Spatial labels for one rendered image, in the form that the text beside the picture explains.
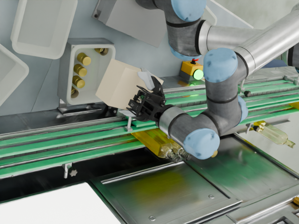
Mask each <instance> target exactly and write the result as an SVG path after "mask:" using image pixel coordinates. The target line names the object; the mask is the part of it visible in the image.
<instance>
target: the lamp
mask: <svg viewBox="0 0 299 224"><path fill-rule="evenodd" d="M202 77H203V72H202V71H201V70H200V69H196V70H195V71H194V72H193V78H195V79H197V80H199V79H201V78H202Z"/></svg>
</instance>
